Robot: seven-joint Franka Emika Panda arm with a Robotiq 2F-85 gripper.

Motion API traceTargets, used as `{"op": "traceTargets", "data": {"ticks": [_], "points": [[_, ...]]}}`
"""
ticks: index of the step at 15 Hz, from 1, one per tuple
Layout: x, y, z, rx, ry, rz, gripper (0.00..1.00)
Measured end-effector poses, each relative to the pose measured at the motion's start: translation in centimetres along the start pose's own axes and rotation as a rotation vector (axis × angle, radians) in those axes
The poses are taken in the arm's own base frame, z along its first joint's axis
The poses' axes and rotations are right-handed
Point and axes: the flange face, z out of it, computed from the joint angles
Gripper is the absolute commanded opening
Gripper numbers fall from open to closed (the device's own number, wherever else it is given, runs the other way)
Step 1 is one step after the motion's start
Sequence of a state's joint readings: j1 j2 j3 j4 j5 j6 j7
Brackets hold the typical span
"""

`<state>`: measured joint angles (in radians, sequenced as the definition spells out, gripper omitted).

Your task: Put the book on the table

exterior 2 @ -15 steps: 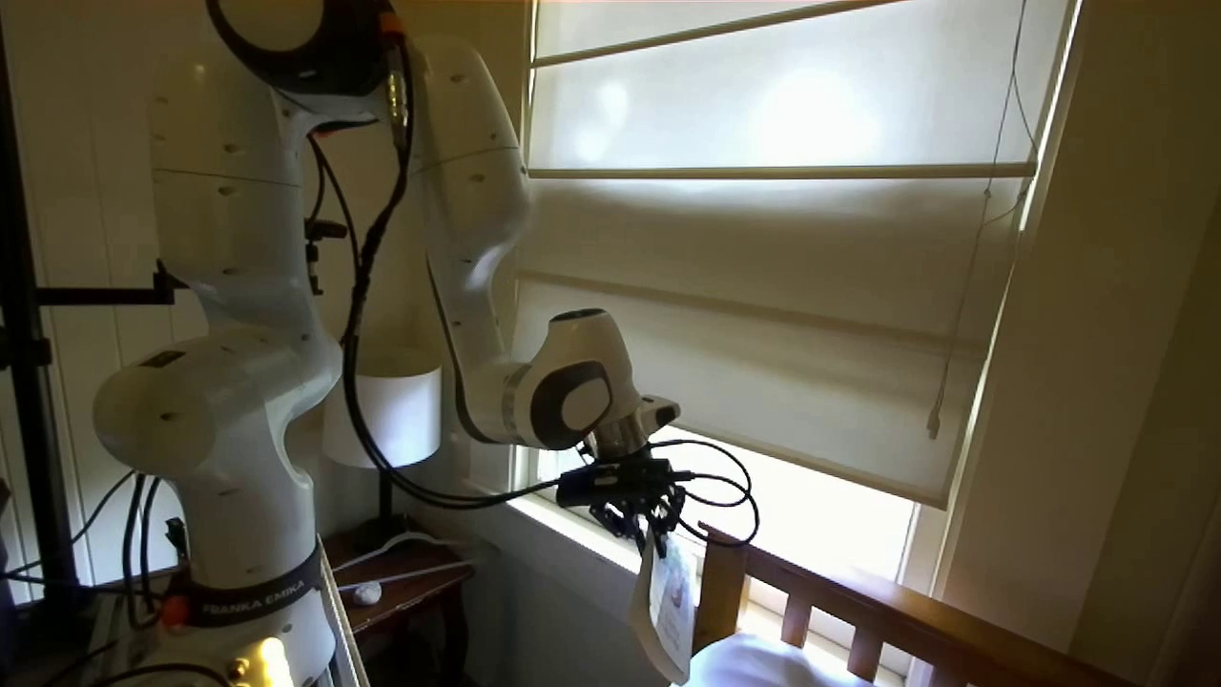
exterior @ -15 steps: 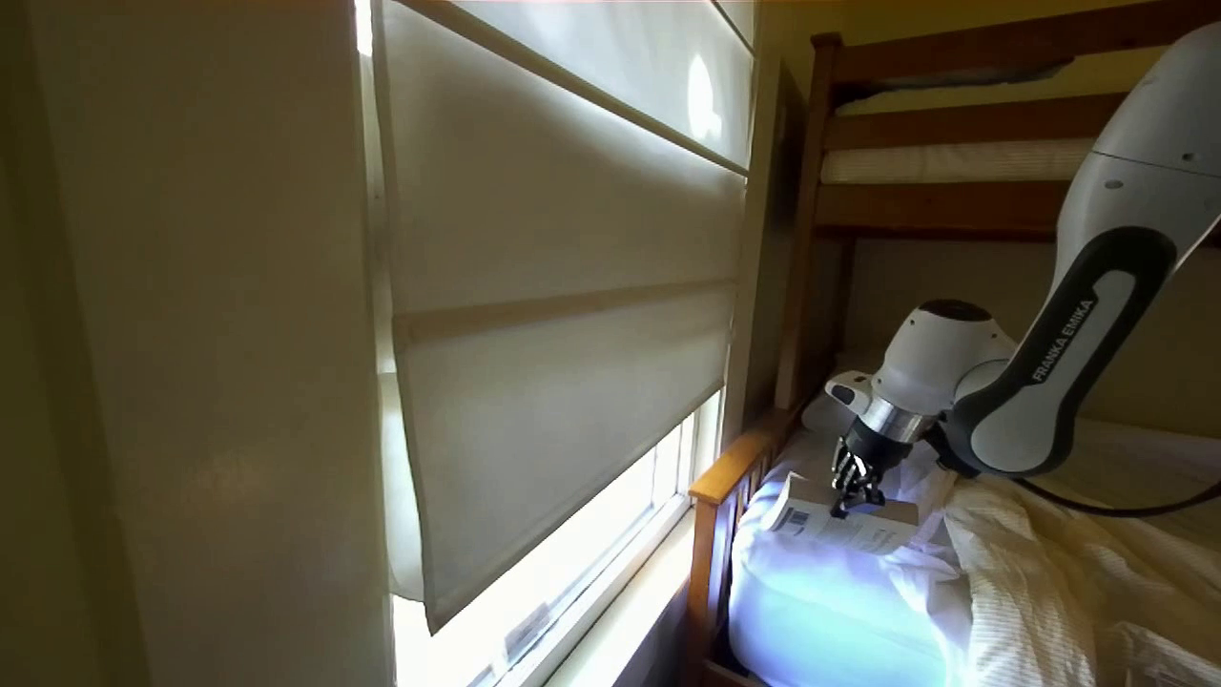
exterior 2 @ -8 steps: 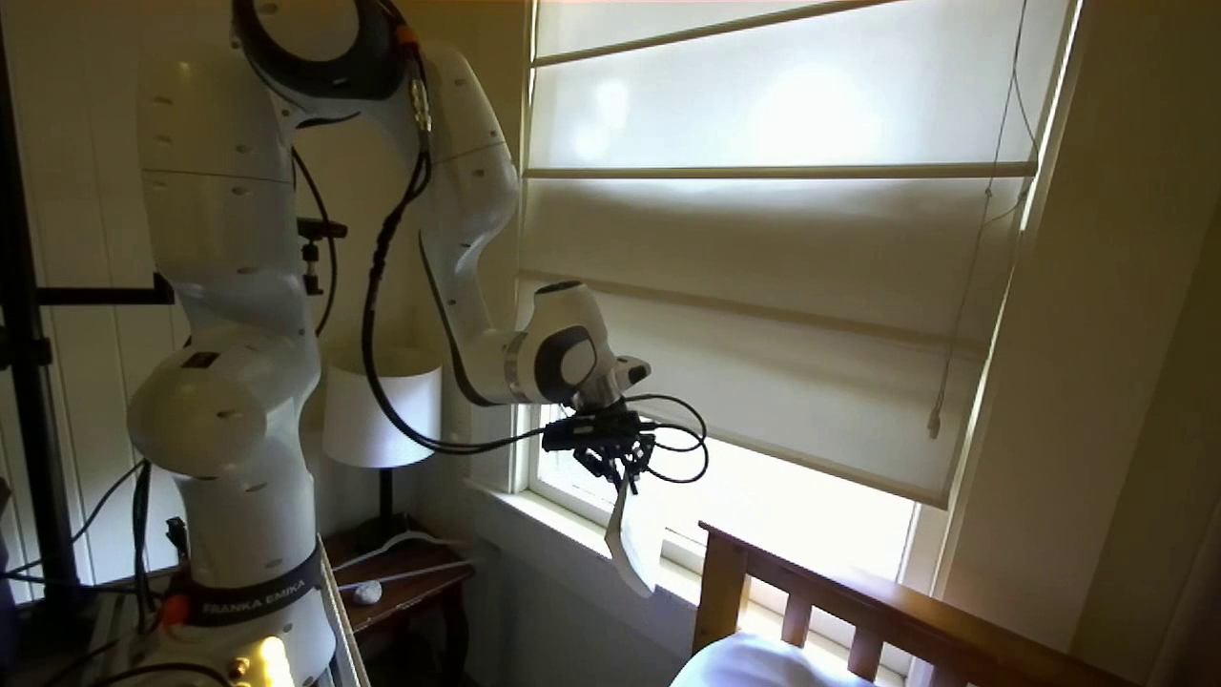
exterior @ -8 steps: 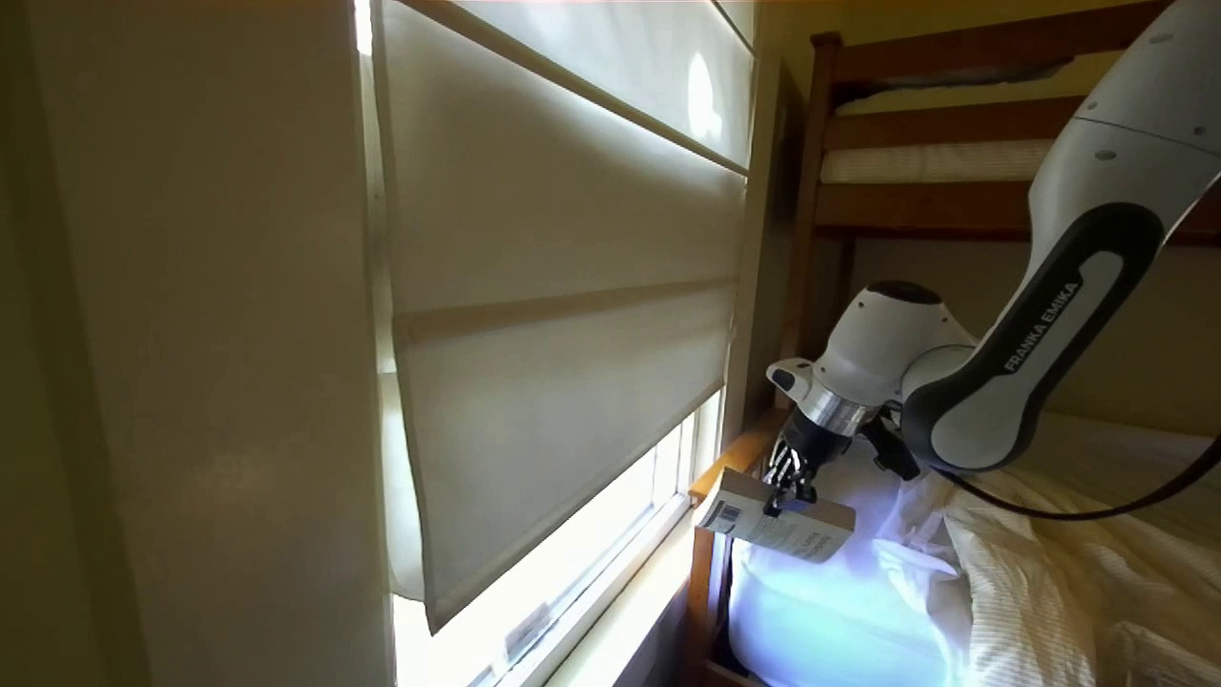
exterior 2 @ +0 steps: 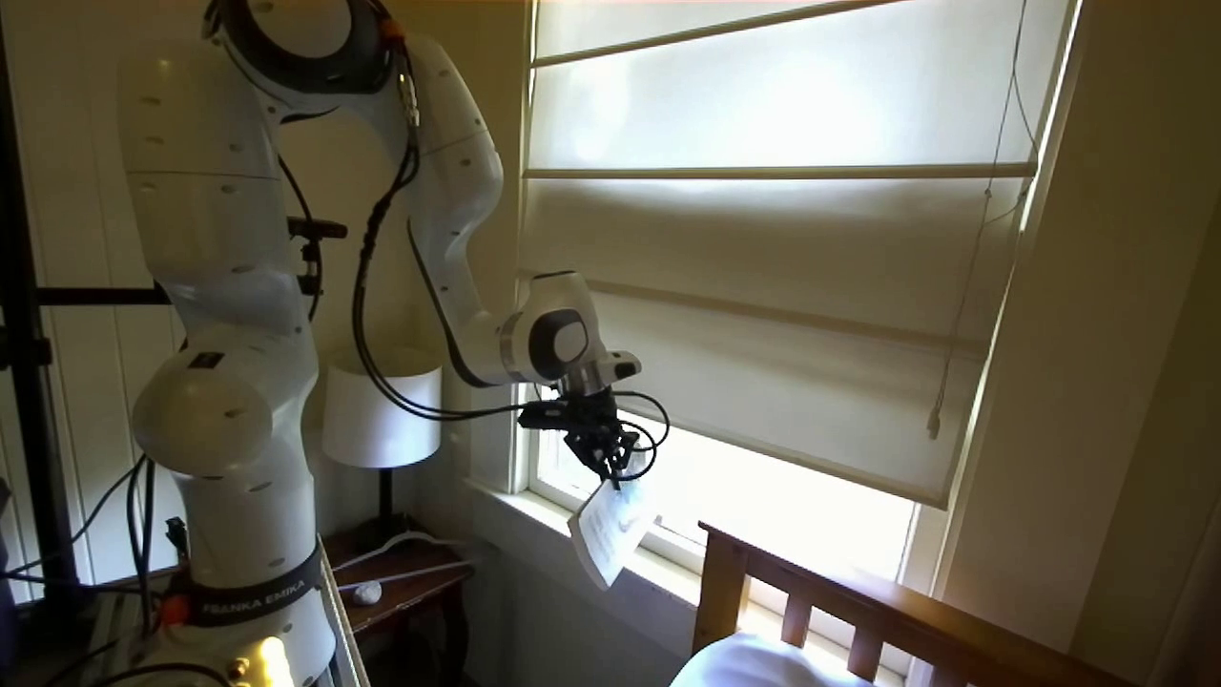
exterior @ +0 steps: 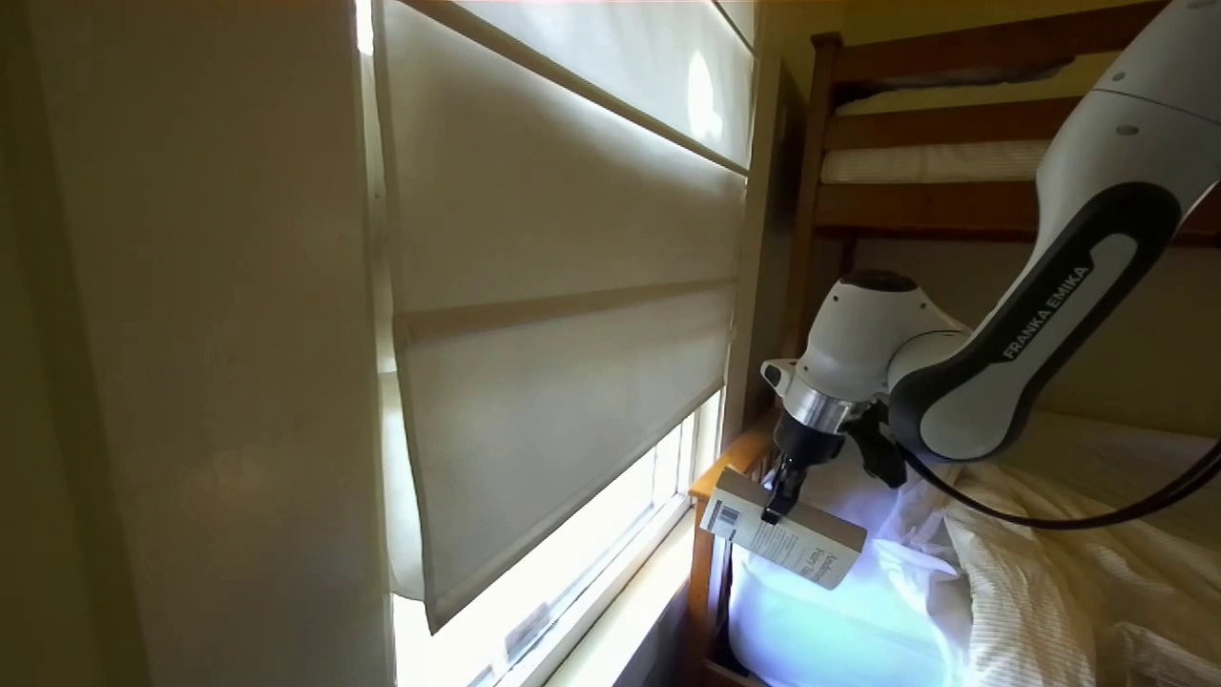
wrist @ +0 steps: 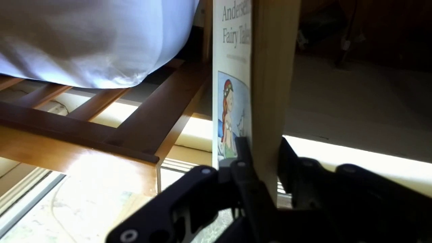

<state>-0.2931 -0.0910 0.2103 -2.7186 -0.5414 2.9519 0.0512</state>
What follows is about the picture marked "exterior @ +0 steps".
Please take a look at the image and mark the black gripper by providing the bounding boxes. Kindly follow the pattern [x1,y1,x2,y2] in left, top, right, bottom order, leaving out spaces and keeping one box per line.
[754,414,847,531]

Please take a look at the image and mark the white bunk mattress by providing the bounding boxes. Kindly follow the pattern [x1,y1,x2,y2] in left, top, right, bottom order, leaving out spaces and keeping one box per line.
[818,49,1123,190]

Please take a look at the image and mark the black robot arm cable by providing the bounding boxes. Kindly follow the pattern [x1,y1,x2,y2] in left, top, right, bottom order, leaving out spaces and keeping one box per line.
[845,403,1221,536]

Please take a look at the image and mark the white window frame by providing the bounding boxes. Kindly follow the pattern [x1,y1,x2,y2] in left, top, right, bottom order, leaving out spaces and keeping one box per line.
[388,389,732,687]

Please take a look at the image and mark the cream roman window blind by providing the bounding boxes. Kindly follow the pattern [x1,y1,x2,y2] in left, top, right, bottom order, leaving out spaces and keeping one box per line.
[370,0,762,635]

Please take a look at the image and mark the white duvet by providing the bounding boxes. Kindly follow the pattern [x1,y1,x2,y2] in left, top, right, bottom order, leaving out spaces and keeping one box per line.
[891,415,1221,687]

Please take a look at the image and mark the white pillow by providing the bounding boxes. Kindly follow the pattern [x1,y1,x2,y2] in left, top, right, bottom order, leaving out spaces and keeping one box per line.
[726,481,978,687]

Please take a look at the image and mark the Andersen's Fairy Tales book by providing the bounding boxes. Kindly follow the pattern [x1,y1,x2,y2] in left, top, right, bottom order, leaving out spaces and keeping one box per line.
[696,465,869,596]

